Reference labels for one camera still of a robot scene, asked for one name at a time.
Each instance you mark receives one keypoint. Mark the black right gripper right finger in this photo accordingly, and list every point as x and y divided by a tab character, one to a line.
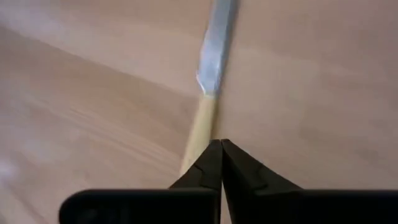
295	208

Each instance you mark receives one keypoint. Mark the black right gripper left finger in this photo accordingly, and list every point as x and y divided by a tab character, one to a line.
155	208

